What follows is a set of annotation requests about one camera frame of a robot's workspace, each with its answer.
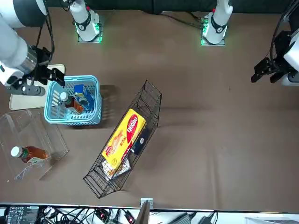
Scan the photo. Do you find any clear acrylic beverage shelf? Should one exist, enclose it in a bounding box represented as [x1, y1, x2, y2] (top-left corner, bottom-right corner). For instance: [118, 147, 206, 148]
[0, 108, 70, 182]

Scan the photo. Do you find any light blue plastic basket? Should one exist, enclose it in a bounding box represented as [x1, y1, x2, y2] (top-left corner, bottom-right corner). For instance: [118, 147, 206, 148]
[43, 75, 103, 126]

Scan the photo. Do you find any black base cable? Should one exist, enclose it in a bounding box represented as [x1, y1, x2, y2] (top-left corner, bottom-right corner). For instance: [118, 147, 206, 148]
[160, 11, 206, 30]

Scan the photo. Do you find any black wire snack shelf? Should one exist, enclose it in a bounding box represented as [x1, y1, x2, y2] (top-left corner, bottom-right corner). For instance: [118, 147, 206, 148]
[83, 79, 163, 199]

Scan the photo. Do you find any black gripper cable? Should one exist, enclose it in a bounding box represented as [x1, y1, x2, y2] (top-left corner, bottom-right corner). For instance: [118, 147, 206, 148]
[270, 0, 297, 63]

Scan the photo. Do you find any red and white snack box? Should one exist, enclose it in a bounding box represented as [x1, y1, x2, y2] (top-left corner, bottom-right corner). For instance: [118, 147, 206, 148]
[102, 151, 131, 182]

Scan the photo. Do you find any blue Oreo cookie box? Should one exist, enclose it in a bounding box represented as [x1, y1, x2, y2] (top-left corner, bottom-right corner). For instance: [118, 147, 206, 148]
[73, 84, 95, 110]

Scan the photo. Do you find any aluminium frame post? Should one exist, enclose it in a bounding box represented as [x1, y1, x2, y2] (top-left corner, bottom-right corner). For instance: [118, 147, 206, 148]
[281, 0, 299, 23]

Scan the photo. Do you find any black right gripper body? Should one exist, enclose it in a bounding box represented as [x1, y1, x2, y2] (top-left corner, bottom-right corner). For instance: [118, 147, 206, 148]
[32, 46, 57, 82]

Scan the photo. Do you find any aluminium bracket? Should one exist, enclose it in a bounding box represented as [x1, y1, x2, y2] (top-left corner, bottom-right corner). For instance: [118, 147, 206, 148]
[140, 197, 154, 208]

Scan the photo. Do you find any yellow cracker box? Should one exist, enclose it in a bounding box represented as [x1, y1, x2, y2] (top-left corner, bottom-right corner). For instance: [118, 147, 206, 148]
[102, 108, 147, 170]

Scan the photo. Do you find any brown board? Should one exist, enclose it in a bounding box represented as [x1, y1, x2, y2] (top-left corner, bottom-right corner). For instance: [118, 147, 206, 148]
[135, 200, 150, 224]

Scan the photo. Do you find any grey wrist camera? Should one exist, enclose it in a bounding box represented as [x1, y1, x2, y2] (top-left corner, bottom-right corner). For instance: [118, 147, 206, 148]
[6, 83, 47, 97]

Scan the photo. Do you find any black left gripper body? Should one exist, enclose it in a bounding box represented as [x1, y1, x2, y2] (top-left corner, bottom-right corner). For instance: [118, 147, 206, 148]
[268, 30, 292, 74]

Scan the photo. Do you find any amber tea bottle white cap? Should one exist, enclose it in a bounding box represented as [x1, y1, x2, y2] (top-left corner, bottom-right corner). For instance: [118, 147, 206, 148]
[59, 91, 85, 115]
[11, 145, 51, 165]

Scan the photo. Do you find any cream plastic tray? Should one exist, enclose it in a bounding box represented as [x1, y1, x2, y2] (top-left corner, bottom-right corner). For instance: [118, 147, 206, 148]
[8, 63, 66, 111]

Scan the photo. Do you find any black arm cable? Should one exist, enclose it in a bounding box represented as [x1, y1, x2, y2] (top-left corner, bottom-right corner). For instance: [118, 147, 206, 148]
[44, 4, 56, 70]
[34, 25, 44, 51]

